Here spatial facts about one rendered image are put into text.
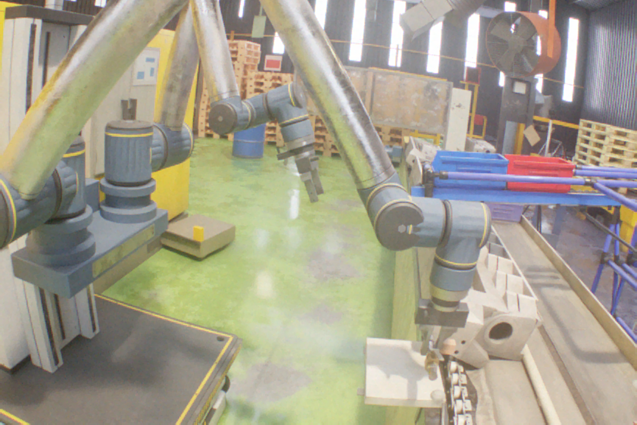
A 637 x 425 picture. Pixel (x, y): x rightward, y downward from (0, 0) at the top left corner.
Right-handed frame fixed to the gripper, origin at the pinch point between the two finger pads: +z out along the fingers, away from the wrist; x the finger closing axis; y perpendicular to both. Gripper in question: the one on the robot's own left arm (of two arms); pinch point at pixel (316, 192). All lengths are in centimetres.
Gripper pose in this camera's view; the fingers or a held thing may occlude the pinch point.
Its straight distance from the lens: 158.1
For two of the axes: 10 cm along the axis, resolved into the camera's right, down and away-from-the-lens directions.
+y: 9.4, -2.8, -1.9
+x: 1.5, -1.6, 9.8
